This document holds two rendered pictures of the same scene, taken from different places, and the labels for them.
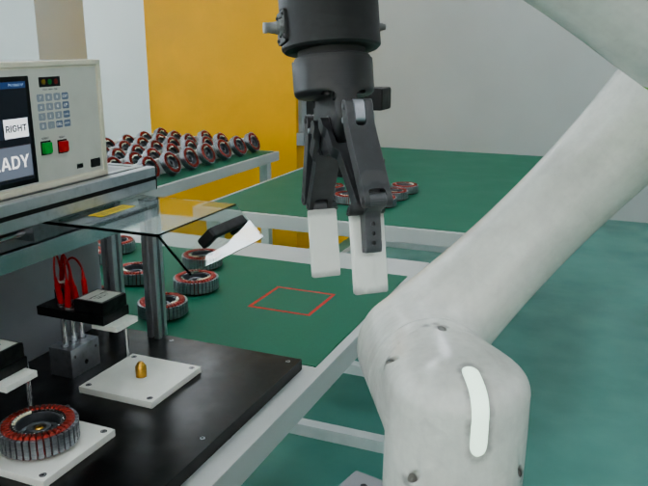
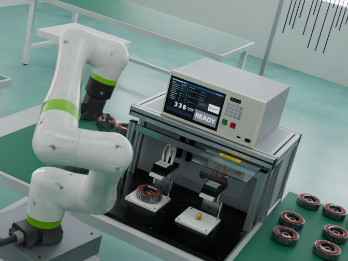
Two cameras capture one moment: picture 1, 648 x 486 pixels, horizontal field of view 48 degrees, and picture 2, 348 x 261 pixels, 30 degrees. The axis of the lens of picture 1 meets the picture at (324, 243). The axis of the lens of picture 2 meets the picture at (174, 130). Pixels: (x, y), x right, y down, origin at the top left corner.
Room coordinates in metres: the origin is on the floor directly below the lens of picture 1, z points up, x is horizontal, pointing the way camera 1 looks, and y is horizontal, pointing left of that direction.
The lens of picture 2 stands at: (0.91, -2.10, 2.07)
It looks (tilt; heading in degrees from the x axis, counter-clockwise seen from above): 21 degrees down; 88
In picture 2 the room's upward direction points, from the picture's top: 13 degrees clockwise
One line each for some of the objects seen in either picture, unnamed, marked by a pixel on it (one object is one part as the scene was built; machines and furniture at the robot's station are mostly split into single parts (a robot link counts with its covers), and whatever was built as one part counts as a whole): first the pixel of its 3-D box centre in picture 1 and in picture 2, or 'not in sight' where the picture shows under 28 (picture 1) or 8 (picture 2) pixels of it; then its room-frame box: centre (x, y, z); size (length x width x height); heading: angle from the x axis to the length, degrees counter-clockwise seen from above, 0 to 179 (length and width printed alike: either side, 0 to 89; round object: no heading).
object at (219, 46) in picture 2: not in sight; (134, 53); (0.57, 4.21, 0.37); 2.10 x 0.90 x 0.75; 157
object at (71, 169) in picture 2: not in sight; (76, 164); (0.61, 0.61, 0.77); 0.11 x 0.11 x 0.04
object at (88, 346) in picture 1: (75, 354); (212, 204); (1.24, 0.45, 0.80); 0.08 x 0.05 x 0.06; 157
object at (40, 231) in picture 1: (36, 225); not in sight; (1.22, 0.49, 1.05); 0.06 x 0.04 x 0.04; 157
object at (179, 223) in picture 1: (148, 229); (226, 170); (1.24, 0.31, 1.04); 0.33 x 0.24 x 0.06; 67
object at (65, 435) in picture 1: (39, 430); (149, 193); (0.96, 0.42, 0.80); 0.11 x 0.11 x 0.04
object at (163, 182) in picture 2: not in sight; (163, 184); (1.01, 0.55, 0.80); 0.08 x 0.05 x 0.06; 157
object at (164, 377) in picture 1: (141, 379); (198, 220); (1.18, 0.32, 0.78); 0.15 x 0.15 x 0.01; 67
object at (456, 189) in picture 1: (401, 255); not in sight; (3.34, -0.37, 0.37); 1.85 x 1.10 x 0.75; 157
